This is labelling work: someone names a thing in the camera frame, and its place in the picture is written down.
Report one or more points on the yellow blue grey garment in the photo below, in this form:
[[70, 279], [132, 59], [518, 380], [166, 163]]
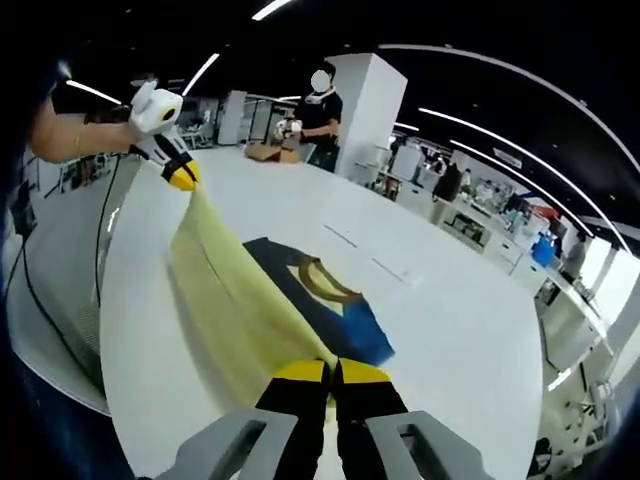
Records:
[[235, 310]]

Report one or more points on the ceiling air vent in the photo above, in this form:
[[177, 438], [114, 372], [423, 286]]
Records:
[[507, 157]]

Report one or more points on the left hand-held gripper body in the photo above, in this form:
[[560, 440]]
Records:
[[155, 125]]

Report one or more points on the blue container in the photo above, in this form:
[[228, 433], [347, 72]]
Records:
[[544, 251]]

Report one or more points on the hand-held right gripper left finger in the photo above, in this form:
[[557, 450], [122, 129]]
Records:
[[235, 450]]

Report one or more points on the brown cardboard box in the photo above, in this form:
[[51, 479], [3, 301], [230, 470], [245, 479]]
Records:
[[270, 151]]

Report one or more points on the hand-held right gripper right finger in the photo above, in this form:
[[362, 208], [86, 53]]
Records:
[[425, 450]]

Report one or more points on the red blue wall graphic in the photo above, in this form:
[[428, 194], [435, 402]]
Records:
[[537, 205]]

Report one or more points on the white upright panel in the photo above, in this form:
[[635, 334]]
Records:
[[407, 164]]

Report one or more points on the white cabinet row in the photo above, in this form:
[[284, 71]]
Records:
[[565, 325]]

